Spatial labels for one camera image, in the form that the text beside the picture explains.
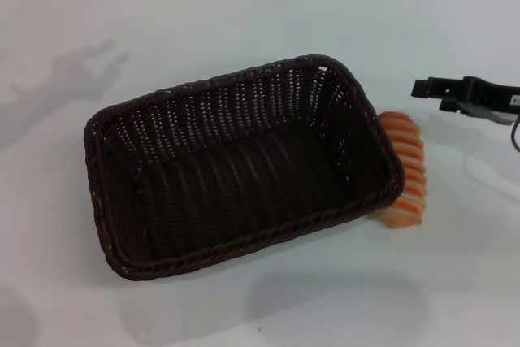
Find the grey right arm cable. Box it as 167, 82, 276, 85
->
509, 116, 520, 152

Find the dark brown woven basket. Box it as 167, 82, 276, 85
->
82, 52, 407, 284

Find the orange striped bread loaf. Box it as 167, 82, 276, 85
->
375, 110, 427, 230

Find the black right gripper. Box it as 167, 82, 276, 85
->
410, 75, 520, 127

